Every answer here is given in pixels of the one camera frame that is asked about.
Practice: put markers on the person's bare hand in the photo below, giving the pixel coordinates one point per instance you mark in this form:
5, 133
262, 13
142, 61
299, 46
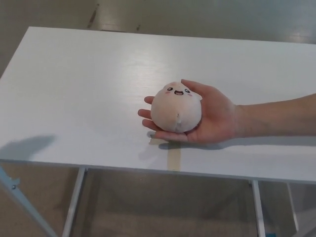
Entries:
217, 116

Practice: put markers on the pink dumpling plush toy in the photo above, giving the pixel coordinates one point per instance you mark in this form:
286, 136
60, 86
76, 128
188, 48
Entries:
175, 111

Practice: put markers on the person's bare forearm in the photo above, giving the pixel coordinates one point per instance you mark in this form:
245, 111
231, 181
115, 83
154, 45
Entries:
276, 116

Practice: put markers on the vertical beige tape strip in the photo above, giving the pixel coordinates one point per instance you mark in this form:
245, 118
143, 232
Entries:
174, 158

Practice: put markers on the white table leg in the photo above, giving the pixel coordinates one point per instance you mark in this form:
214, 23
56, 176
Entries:
74, 202
292, 207
258, 209

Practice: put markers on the blue floor tape piece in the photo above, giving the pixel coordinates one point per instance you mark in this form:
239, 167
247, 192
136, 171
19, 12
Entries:
270, 235

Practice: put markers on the light blue metal strut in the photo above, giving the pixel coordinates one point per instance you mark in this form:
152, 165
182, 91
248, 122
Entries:
22, 205

